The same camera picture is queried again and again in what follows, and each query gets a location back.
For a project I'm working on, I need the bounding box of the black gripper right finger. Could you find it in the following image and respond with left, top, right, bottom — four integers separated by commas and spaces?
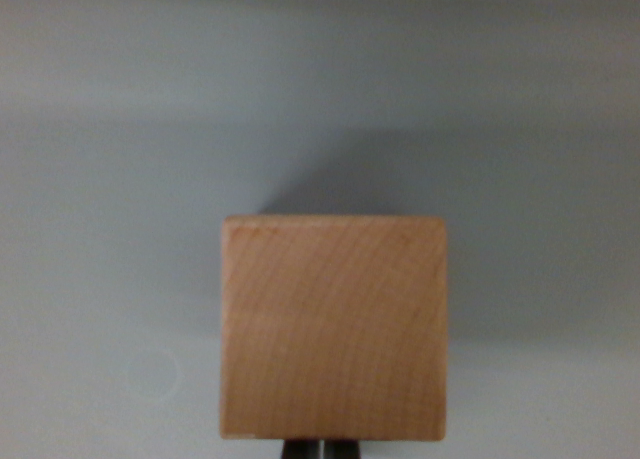
323, 437, 362, 459

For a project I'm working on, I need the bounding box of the wooden cube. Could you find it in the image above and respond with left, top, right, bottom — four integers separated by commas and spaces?
218, 214, 448, 441

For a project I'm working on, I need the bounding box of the grey plastic bin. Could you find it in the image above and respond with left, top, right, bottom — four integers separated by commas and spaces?
0, 0, 640, 459

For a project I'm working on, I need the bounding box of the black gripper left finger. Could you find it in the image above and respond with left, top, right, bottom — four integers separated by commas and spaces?
281, 437, 322, 459

